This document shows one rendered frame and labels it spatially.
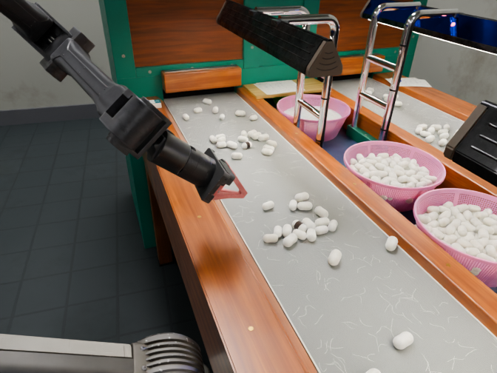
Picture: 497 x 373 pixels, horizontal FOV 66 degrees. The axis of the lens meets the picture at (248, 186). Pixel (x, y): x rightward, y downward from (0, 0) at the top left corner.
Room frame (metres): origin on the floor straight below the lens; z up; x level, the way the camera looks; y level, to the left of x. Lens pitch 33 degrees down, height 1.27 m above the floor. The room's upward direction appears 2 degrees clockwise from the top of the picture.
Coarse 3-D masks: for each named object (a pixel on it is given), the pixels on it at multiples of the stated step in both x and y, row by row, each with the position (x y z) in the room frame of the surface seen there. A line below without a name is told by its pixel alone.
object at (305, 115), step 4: (292, 108) 1.40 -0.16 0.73; (316, 108) 1.40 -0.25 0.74; (288, 112) 1.36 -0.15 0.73; (292, 112) 1.36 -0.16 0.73; (304, 112) 1.35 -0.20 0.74; (308, 112) 1.34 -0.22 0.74; (328, 112) 1.35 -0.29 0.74; (332, 112) 1.37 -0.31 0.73; (304, 116) 1.33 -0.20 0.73; (308, 116) 1.31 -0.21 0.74; (312, 116) 1.31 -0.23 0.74; (328, 116) 1.32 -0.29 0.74; (332, 116) 1.32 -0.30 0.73; (336, 116) 1.33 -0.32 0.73; (340, 116) 1.33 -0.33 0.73; (316, 120) 1.28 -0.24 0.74; (308, 124) 1.24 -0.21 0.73; (316, 128) 1.22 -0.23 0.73
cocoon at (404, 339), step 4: (404, 332) 0.38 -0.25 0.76; (408, 332) 0.38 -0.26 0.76; (396, 336) 0.37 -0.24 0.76; (400, 336) 0.37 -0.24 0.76; (404, 336) 0.37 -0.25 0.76; (408, 336) 0.37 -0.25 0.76; (412, 336) 0.37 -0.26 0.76; (396, 340) 0.37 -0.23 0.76; (400, 340) 0.36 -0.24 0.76; (404, 340) 0.37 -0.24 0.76; (408, 340) 0.37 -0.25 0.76; (412, 340) 0.37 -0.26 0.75; (396, 344) 0.36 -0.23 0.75; (400, 344) 0.36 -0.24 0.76; (404, 344) 0.36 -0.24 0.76; (408, 344) 0.36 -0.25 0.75; (396, 348) 0.36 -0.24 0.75; (400, 348) 0.36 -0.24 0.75; (404, 348) 0.36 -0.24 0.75
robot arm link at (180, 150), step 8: (160, 136) 0.56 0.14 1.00; (168, 136) 0.55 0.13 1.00; (152, 144) 0.54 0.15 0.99; (160, 144) 0.54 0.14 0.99; (168, 144) 0.54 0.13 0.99; (176, 144) 0.55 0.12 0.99; (184, 144) 0.56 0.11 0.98; (152, 152) 0.54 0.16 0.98; (160, 152) 0.53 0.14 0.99; (168, 152) 0.53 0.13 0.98; (176, 152) 0.54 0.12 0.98; (184, 152) 0.55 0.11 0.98; (152, 160) 0.53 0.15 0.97; (160, 160) 0.53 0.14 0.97; (168, 160) 0.53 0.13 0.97; (176, 160) 0.54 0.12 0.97; (184, 160) 0.54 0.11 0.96; (168, 168) 0.54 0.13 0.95; (176, 168) 0.54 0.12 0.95
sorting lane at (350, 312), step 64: (192, 128) 1.17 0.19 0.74; (256, 128) 1.18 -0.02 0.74; (256, 192) 0.79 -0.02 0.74; (320, 192) 0.80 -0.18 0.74; (256, 256) 0.56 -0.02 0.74; (320, 256) 0.57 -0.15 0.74; (384, 256) 0.57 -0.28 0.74; (320, 320) 0.41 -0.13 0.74; (384, 320) 0.42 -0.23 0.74; (448, 320) 0.42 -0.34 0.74
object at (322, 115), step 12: (252, 12) 1.11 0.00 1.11; (264, 12) 1.12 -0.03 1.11; (276, 12) 1.14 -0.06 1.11; (288, 12) 1.15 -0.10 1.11; (300, 12) 1.17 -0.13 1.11; (276, 24) 0.97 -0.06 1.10; (300, 24) 1.00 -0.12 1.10; (336, 24) 1.03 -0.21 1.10; (336, 36) 1.04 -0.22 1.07; (300, 84) 1.18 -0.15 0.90; (324, 84) 1.04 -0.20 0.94; (300, 96) 1.18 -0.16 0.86; (324, 96) 1.04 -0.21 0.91; (300, 108) 1.18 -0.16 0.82; (312, 108) 1.10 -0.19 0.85; (324, 108) 1.04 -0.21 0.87; (324, 120) 1.04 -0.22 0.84; (324, 132) 1.03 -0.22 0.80
